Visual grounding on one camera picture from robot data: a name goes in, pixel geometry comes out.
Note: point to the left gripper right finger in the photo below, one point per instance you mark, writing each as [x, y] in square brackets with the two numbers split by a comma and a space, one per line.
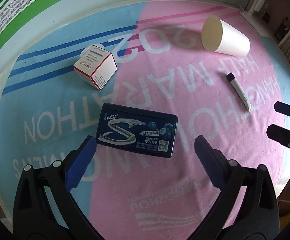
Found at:
[213, 161]

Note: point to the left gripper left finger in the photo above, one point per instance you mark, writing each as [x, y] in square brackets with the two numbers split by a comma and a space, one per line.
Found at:
[77, 161]

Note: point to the blue chewing gum tin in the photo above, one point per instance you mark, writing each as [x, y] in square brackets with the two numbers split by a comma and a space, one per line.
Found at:
[137, 130]

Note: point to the white tube black cap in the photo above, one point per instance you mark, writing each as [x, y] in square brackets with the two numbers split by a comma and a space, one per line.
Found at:
[239, 90]

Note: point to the small white red box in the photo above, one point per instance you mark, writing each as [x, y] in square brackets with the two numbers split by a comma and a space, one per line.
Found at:
[96, 66]

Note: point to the white paper cup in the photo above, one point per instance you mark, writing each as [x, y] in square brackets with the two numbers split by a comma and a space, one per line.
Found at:
[220, 37]

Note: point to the pink blue marathon towel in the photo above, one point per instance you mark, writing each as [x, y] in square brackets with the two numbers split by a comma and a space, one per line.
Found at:
[199, 61]

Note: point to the white desk lamp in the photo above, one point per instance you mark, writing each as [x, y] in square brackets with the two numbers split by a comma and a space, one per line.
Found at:
[254, 21]

